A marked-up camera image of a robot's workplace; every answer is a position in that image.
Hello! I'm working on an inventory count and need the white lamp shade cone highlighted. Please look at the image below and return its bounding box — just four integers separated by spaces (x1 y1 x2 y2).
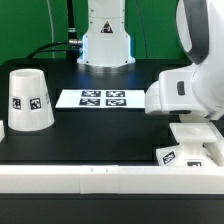
8 69 54 132

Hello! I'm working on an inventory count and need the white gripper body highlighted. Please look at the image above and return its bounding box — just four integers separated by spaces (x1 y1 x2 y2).
145 64 208 117

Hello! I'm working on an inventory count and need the white lamp base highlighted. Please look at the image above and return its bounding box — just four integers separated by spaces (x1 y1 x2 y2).
156 122 224 167

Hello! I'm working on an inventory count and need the white front wall bar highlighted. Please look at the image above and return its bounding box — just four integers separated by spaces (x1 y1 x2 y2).
0 165 224 194

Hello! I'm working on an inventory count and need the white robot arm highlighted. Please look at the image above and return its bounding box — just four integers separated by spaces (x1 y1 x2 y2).
78 0 224 120

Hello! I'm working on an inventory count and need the white wall bar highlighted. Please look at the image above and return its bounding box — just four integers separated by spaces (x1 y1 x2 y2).
210 121 224 139
0 165 224 194

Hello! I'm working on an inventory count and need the white left wall block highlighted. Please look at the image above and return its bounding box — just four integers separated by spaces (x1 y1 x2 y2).
0 120 5 142

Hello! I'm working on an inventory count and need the black cable with connector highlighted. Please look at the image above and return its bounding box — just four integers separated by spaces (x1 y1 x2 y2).
26 0 84 60

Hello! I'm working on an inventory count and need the white right wall bar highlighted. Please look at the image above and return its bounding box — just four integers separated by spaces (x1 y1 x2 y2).
210 121 224 139

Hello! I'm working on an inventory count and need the white marker sheet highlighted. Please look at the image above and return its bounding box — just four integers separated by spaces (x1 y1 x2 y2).
56 89 145 109

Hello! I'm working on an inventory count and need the thin grey cable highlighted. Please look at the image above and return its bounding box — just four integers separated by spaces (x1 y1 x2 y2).
46 0 56 59

